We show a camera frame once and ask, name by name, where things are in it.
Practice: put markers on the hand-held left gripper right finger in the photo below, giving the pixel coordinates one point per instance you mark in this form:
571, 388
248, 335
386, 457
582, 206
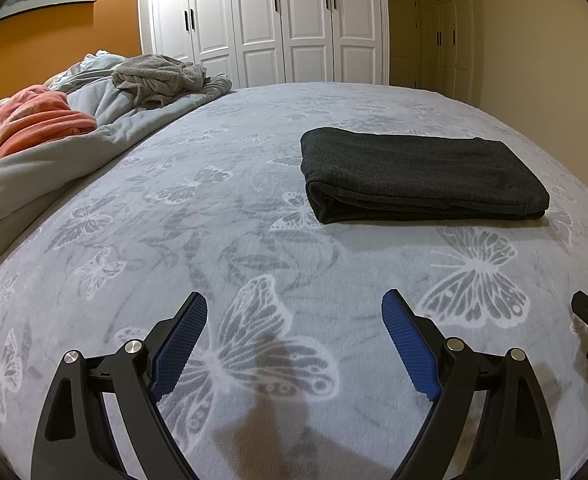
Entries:
409, 345

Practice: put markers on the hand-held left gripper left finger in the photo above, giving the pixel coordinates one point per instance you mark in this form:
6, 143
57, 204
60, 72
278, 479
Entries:
179, 345

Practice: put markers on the dark grey towel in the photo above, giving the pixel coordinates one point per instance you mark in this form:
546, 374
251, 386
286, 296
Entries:
414, 175

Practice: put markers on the grey butterfly printed blanket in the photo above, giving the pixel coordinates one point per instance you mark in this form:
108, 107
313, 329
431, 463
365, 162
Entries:
274, 240

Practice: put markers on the light grey comforter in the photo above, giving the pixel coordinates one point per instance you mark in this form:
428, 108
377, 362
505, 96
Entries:
39, 160

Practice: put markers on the crumpled grey towel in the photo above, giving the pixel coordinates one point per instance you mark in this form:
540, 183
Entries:
159, 77

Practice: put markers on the coral pink blanket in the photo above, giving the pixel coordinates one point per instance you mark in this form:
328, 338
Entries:
29, 120

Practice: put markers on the white panelled wardrobe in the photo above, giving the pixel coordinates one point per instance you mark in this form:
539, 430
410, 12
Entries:
264, 20

